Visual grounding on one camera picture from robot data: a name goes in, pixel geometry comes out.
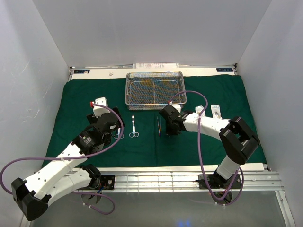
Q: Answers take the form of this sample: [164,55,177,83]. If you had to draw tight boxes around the silver surgical scissors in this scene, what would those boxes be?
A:
[129,115,140,138]
[114,128,124,139]

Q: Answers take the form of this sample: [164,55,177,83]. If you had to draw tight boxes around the silver tweezers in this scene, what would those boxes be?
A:
[157,116,161,137]

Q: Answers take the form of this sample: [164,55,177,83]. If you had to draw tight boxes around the clear pouch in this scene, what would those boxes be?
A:
[195,105,205,117]
[211,104,222,119]

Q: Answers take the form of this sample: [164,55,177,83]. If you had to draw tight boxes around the dark green surgical drape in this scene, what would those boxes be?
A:
[46,75,256,167]

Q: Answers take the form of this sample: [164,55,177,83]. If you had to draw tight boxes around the metal wire mesh tray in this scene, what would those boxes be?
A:
[125,71,187,111]

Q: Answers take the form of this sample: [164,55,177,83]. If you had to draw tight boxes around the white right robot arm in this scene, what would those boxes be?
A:
[160,104,260,188]

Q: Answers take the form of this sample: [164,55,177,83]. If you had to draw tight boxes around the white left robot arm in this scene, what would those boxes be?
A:
[11,97,124,221]

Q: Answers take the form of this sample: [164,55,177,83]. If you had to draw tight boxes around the blue label left corner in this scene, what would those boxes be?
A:
[73,69,90,74]

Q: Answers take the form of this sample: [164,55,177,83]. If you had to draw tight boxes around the blue label corner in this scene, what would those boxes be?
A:
[73,69,90,74]
[216,68,233,72]

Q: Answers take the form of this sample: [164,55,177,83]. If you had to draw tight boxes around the white paper sheet at back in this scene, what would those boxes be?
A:
[133,63,179,69]

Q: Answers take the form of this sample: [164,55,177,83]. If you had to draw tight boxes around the blue label right corner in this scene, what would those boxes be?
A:
[216,68,233,72]

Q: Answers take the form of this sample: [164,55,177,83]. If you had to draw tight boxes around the aluminium front frame rail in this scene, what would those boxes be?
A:
[29,172,285,192]

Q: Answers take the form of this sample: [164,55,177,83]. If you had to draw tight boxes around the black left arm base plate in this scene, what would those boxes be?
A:
[100,175,116,190]

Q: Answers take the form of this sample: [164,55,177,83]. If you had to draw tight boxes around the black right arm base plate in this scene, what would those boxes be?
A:
[195,174,241,189]

